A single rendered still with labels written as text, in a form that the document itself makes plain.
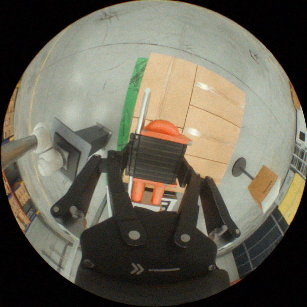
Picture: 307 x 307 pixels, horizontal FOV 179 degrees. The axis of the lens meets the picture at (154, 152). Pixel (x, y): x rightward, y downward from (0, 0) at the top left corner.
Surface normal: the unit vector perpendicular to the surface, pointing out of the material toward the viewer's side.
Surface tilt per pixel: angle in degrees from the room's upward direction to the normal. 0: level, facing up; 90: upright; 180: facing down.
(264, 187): 90
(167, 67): 0
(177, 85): 0
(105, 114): 0
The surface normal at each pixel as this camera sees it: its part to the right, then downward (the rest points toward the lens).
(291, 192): -0.97, -0.21
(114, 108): 0.00, 0.34
